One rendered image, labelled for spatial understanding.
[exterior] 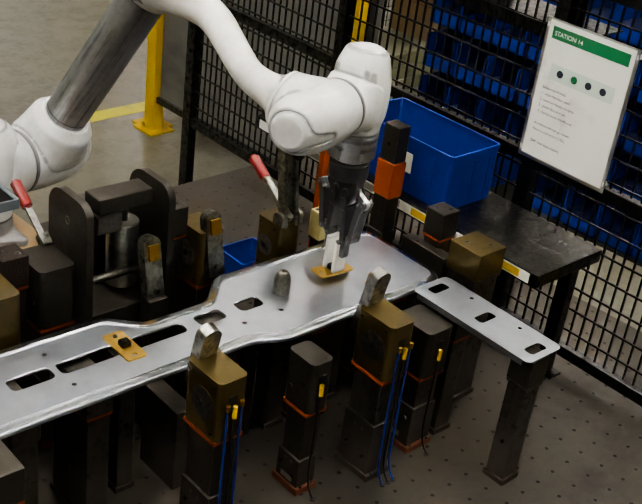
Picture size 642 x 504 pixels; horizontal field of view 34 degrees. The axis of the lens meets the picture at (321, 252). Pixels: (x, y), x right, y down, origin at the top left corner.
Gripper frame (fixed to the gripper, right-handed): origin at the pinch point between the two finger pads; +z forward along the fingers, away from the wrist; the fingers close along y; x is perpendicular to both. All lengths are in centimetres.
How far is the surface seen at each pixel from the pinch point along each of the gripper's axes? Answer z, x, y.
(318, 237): 3.8, 5.9, -11.0
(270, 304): 5.0, -17.2, 2.2
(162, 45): 66, 142, -263
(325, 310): 4.9, -9.7, 9.0
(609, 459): 35, 38, 48
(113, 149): 108, 112, -254
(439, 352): 11.2, 6.8, 24.0
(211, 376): 0.2, -43.4, 19.1
